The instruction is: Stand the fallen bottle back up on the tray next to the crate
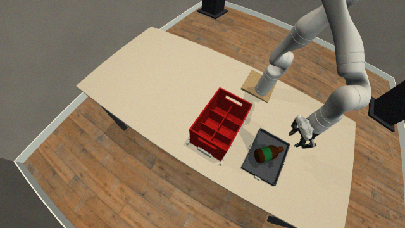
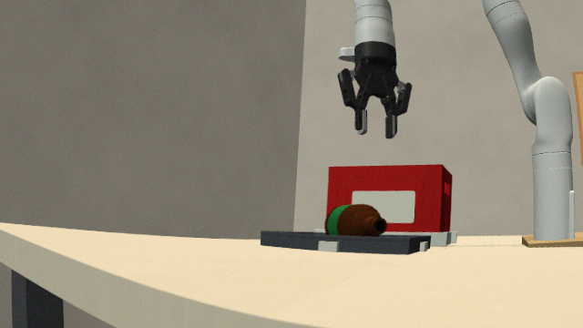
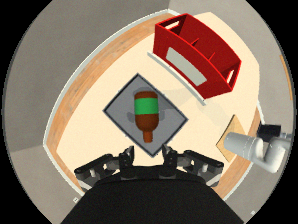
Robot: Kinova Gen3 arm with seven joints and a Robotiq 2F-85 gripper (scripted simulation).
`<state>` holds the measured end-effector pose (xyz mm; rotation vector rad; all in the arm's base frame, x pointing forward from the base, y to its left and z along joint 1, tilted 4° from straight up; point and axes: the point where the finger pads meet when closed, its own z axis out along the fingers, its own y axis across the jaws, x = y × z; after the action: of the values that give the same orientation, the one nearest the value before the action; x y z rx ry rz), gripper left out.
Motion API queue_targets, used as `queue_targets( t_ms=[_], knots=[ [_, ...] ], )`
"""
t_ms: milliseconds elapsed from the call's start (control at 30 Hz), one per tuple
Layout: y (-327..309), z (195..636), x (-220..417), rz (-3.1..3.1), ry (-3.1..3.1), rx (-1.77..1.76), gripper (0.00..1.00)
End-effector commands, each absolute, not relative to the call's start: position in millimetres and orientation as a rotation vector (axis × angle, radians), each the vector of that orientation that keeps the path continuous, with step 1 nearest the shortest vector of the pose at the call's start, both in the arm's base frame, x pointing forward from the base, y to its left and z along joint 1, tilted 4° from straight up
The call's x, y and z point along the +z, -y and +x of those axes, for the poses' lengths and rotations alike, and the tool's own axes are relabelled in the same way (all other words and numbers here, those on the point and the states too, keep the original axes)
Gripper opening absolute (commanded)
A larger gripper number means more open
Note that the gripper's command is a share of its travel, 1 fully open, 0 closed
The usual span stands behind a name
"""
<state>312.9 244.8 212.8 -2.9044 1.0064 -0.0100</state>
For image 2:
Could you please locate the brown bottle with green label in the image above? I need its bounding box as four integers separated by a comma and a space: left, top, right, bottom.
324, 204, 387, 237

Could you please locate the red crate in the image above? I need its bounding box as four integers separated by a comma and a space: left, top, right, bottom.
326, 164, 452, 232

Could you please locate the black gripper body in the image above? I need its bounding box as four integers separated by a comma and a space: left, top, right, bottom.
354, 41, 399, 98

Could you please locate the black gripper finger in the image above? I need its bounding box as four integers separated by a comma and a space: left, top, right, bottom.
338, 68, 378, 135
380, 75, 412, 139

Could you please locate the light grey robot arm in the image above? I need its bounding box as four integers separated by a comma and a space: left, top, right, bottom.
339, 0, 575, 241

